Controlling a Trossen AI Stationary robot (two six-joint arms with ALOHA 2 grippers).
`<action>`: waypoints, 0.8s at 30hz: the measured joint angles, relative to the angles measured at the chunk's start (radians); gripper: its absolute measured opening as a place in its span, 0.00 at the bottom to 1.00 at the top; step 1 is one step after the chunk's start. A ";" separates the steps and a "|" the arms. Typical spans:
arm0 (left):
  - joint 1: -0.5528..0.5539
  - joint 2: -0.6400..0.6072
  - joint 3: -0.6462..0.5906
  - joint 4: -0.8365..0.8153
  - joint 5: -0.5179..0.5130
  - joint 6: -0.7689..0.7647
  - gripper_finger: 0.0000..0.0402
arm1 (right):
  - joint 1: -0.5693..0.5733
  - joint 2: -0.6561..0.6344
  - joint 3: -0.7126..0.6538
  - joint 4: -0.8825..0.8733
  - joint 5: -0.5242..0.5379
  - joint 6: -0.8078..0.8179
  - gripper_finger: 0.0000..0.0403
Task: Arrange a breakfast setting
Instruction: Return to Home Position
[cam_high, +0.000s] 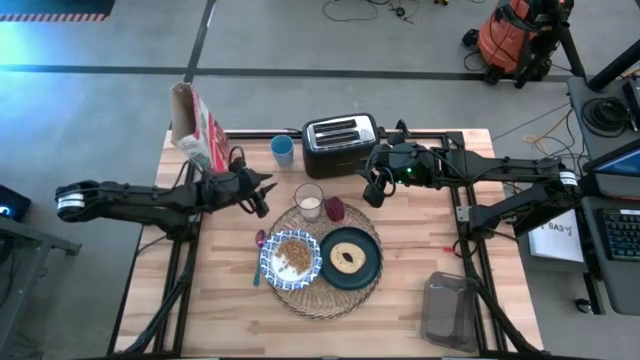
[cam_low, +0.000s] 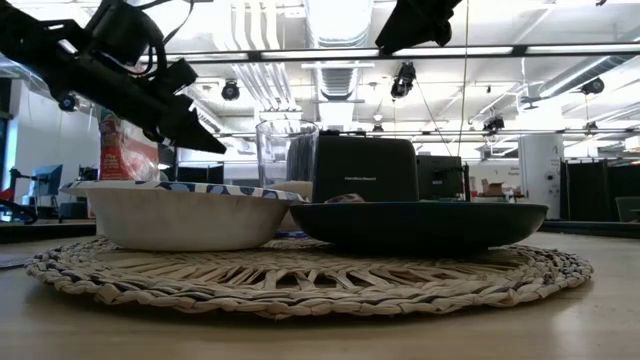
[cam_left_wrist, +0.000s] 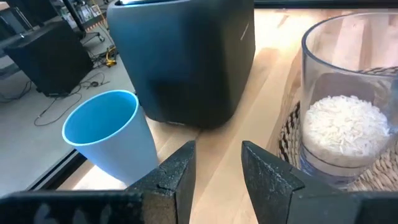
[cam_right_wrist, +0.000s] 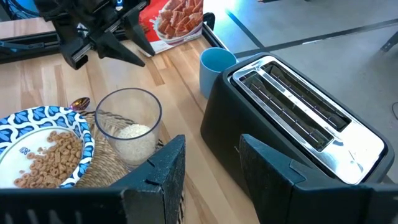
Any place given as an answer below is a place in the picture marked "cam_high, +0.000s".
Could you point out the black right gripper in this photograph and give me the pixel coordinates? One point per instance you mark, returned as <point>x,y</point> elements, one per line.
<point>407,162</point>

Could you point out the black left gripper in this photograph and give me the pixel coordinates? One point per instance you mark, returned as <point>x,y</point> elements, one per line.
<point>230,187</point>

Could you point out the light blue cup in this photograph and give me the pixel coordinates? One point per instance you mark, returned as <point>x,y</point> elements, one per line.
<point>282,150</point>

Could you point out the clear glass with milk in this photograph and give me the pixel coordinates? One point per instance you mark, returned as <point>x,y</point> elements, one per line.
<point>309,204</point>

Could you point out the black two-slot toaster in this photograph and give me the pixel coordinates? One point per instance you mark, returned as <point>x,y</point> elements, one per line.
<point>335,160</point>

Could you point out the teal spoon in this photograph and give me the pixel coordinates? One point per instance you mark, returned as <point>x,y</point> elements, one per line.
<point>258,260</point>

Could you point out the blue white patterned bowl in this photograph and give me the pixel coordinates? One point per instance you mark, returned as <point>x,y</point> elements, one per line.
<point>272,272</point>

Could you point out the red cereal box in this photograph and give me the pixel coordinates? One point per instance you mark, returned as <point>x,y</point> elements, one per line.
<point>192,125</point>

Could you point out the toasted bagel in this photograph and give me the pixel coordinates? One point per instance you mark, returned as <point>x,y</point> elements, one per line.
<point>337,265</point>

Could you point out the round woven straw placemat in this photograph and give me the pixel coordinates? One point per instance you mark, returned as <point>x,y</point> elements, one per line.
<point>320,302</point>

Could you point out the dark green plate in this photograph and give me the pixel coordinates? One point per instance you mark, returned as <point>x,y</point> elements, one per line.
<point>350,282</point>

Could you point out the clear plastic container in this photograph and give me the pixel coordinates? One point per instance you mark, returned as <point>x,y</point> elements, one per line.
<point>450,312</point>

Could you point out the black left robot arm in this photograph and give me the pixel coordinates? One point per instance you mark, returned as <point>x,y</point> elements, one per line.
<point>130,202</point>

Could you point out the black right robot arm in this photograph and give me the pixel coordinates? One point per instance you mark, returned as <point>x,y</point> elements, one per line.
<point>500,167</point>

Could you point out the brown cereal pieces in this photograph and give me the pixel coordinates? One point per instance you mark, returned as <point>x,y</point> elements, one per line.
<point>295,255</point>

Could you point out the orange shop vacuum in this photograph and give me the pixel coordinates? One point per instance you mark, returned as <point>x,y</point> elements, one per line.
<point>505,40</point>

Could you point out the white paper sheet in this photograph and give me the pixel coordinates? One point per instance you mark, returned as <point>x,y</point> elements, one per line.
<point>555,245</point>

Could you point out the open laptop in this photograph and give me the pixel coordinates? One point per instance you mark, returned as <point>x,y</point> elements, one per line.
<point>617,167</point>

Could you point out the black backlit keyboard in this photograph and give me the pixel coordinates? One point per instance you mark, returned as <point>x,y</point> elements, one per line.
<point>622,234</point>

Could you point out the black computer mouse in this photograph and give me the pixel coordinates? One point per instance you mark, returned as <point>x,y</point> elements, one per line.
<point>583,305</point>

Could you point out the black stand pole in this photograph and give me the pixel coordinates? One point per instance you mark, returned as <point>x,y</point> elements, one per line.
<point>615,67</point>

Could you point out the grey side table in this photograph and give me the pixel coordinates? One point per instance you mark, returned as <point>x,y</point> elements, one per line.
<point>30,240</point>

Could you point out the grey desk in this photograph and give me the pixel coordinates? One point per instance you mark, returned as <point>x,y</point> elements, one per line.
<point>620,285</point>

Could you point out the black device with blue light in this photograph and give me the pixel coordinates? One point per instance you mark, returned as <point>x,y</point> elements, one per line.
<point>11,202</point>

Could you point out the black mat with hazard stripe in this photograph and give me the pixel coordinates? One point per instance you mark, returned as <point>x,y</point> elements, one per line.
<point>55,7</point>

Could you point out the silver metal bracket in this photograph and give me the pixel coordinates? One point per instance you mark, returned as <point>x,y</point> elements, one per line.
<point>462,214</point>

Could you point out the black aluminium table frame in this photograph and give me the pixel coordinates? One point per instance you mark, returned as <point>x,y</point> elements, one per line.
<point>175,300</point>

